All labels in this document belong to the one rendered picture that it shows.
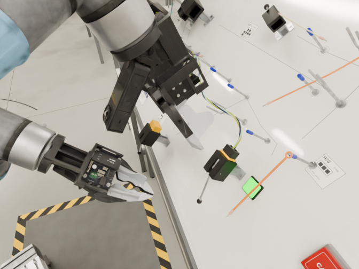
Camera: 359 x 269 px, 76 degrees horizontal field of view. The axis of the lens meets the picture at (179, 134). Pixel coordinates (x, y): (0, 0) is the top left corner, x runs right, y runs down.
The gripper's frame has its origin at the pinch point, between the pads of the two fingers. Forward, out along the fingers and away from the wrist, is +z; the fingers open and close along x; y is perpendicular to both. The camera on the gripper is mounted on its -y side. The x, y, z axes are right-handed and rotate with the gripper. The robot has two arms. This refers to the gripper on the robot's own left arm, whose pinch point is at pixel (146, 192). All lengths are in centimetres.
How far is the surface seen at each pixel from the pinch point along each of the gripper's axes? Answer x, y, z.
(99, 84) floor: 143, -229, -32
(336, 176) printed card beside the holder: 11.1, 23.6, 25.2
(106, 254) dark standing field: -25, -115, 26
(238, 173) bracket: 11.8, 3.9, 19.5
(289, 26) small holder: 47, 19, 14
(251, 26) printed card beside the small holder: 53, 9, 11
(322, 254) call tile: -2.4, 21.7, 24.6
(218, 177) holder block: 8.1, 5.2, 13.1
